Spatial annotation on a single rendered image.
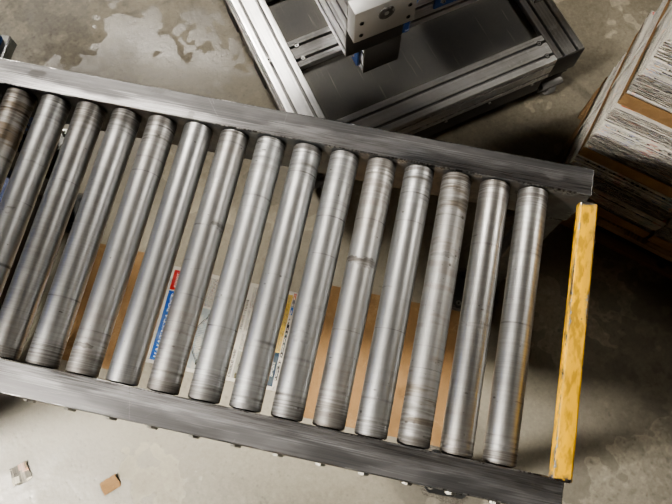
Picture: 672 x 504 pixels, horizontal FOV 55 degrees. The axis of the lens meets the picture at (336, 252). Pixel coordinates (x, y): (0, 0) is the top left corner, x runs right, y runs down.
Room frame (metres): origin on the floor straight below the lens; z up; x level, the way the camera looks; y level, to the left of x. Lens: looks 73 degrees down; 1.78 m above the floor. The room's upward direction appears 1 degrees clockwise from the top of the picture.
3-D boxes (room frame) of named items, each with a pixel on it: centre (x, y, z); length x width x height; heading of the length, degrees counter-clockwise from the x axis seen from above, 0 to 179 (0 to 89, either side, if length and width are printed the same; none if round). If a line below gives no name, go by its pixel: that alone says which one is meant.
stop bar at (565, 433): (0.17, -0.37, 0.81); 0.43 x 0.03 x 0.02; 169
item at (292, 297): (0.33, 0.31, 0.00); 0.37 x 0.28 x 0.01; 79
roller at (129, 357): (0.32, 0.28, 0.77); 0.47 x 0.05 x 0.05; 169
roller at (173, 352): (0.30, 0.22, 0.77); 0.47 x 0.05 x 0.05; 169
